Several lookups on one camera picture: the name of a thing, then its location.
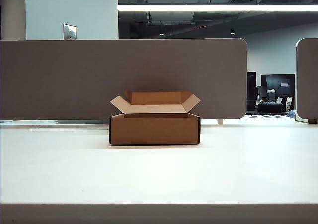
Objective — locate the brown cardboard box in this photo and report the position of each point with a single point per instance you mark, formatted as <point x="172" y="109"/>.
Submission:
<point x="154" y="132"/>

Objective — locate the white divider foot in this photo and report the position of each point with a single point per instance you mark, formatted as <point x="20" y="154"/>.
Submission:
<point x="220" y="121"/>

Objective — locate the wide grey-brown desk divider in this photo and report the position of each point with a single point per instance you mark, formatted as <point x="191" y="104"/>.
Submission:
<point x="99" y="72"/>

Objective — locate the black upright panel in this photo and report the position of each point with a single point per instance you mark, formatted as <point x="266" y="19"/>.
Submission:
<point x="251" y="90"/>

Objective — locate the small ceiling spot lamp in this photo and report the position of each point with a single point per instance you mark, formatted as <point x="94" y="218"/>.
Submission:
<point x="232" y="31"/>

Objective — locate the black round ottoman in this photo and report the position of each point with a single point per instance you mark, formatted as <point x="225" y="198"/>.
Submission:
<point x="270" y="107"/>

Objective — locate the long ceiling light strip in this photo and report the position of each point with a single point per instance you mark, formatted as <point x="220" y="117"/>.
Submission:
<point x="213" y="8"/>

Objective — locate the blue plastic bag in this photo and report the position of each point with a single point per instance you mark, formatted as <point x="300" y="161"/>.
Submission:
<point x="291" y="113"/>

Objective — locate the narrow grey-brown desk divider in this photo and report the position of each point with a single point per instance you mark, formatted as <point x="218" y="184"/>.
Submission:
<point x="308" y="80"/>

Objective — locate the brown divider foot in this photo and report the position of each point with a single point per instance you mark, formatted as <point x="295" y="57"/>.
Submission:
<point x="312" y="121"/>

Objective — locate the metal wall plate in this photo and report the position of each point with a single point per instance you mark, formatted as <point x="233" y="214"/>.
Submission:
<point x="69" y="31"/>

